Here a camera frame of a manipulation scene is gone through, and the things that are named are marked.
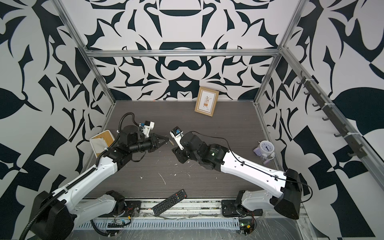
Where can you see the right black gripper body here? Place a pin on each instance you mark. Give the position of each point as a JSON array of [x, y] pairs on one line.
[[184, 155]]

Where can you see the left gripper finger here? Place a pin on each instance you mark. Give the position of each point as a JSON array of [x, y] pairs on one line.
[[162, 138], [162, 143]]

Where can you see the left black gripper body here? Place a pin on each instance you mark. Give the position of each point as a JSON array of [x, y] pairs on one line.
[[153, 145]]

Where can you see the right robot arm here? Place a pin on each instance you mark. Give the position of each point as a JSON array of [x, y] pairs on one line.
[[283, 189]]

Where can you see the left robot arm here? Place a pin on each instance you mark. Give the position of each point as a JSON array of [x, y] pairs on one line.
[[55, 215]]

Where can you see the white tissue box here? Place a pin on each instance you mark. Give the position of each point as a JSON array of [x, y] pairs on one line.
[[101, 142]]

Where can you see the black remote control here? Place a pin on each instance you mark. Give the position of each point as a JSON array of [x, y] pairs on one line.
[[169, 202]]

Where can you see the left green circuit board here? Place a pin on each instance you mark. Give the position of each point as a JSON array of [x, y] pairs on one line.
[[119, 223]]

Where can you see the green circuit board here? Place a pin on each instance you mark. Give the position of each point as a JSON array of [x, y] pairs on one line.
[[246, 228], [119, 223]]

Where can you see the right green circuit board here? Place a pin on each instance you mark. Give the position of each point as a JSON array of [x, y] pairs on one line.
[[246, 228]]

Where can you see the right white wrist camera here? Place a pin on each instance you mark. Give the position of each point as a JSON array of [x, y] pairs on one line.
[[177, 134]]

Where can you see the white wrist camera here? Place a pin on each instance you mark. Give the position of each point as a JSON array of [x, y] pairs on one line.
[[177, 134], [146, 127]]

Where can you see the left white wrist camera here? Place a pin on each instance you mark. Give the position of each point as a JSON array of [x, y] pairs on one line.
[[146, 127]]

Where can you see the wooden picture frame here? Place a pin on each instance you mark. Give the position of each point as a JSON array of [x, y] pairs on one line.
[[206, 102]]

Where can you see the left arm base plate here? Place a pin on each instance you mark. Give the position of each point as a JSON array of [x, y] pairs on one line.
[[131, 208]]

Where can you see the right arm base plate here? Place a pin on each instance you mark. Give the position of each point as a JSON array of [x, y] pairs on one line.
[[230, 210]]

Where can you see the white cable duct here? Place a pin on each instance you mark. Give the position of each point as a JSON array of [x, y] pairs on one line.
[[174, 224]]

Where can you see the wall coat hook rail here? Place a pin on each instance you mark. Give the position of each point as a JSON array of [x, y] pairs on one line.
[[344, 128]]

